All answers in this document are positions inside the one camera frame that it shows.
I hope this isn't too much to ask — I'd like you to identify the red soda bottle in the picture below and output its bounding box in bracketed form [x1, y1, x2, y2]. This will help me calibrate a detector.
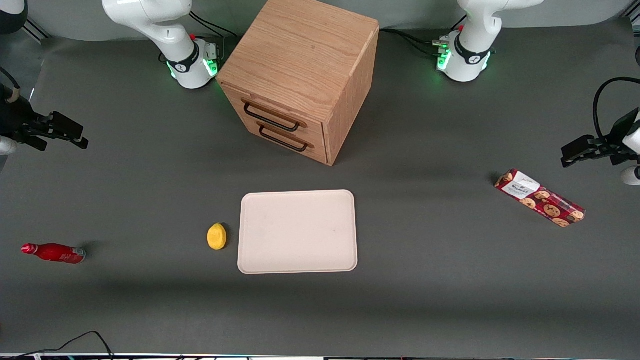
[21, 243, 87, 265]

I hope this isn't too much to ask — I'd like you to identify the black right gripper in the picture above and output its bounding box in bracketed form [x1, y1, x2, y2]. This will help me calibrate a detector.
[0, 84, 90, 152]

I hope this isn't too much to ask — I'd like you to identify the red cookie box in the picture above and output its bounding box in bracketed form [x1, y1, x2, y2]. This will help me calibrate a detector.
[494, 168, 587, 229]

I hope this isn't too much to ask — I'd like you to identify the oak wooden drawer cabinet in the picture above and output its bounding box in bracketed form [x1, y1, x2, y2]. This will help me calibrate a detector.
[216, 0, 380, 167]

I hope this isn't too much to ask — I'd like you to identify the yellow lemon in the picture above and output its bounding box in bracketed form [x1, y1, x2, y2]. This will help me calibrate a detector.
[207, 223, 228, 251]

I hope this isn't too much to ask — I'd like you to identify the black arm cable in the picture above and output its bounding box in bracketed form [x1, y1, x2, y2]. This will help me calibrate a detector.
[593, 77, 640, 144]
[0, 66, 22, 104]

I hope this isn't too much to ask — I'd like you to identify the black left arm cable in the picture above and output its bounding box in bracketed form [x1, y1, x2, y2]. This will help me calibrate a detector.
[593, 77, 640, 144]

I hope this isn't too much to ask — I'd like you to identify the black base cable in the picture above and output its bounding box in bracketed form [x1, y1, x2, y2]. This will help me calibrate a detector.
[189, 10, 239, 51]
[395, 32, 445, 57]
[379, 28, 445, 47]

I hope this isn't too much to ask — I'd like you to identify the beige plastic tray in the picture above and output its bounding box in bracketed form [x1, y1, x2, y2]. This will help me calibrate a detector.
[237, 189, 359, 275]

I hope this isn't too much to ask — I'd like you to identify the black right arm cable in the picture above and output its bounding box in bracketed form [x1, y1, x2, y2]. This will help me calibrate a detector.
[0, 66, 22, 104]

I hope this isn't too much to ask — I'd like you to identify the black metal drawer handle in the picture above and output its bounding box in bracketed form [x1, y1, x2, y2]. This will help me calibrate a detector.
[242, 99, 307, 134]
[257, 125, 314, 154]

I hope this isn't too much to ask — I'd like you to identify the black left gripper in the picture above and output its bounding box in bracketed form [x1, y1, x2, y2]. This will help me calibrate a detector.
[560, 110, 640, 169]

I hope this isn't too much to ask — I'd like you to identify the thin black cable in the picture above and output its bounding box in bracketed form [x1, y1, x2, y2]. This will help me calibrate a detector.
[15, 330, 115, 360]

